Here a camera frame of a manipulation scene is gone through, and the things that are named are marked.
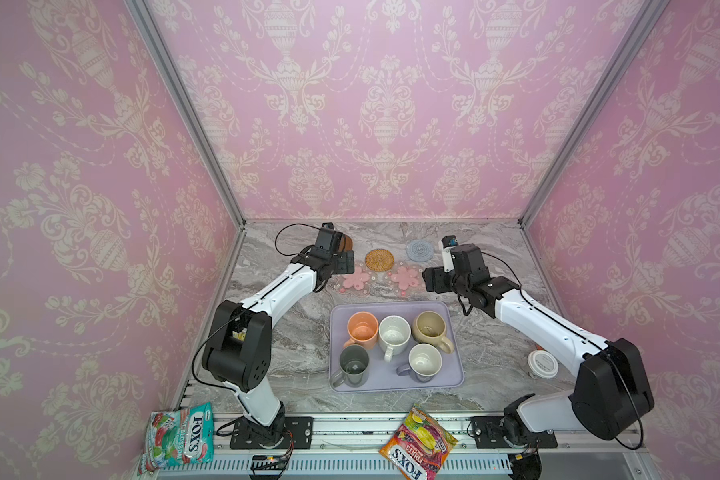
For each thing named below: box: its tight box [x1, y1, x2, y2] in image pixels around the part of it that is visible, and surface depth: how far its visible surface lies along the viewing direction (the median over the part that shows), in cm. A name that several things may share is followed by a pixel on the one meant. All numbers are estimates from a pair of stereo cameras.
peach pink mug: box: [343, 311, 379, 351], surface depth 86 cm
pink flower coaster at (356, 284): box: [333, 262, 373, 298], surface depth 105 cm
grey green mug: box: [330, 344, 369, 388], surface depth 81 cm
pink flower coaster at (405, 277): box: [391, 266, 419, 290], surface depth 105 cm
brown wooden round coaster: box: [339, 235, 353, 252], surface depth 115 cm
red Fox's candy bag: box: [378, 403, 459, 480], surface depth 72 cm
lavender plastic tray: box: [329, 301, 465, 392], surface depth 85 cm
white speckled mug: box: [378, 314, 411, 363], surface depth 85 cm
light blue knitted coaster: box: [406, 239, 434, 263], surface depth 114 cm
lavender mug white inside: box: [396, 343, 443, 383], surface depth 81 cm
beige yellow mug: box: [412, 310, 454, 354], surface depth 85 cm
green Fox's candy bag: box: [137, 402, 214, 476], surface depth 74 cm
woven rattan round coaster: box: [365, 248, 395, 272], surface depth 111 cm
